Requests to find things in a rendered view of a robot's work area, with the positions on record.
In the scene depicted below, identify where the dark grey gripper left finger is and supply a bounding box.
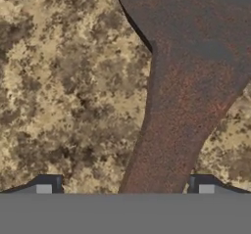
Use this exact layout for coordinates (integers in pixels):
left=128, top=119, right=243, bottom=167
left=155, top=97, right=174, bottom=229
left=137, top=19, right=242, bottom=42
left=1, top=173, right=65, bottom=195

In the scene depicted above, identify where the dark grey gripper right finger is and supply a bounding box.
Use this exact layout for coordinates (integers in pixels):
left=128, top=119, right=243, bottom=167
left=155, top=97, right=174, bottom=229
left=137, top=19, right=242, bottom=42
left=187, top=173, right=251, bottom=195

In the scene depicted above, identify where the rusty dark brown pan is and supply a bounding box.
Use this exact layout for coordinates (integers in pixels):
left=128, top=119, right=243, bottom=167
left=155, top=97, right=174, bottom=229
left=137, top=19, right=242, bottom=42
left=111, top=0, right=251, bottom=195

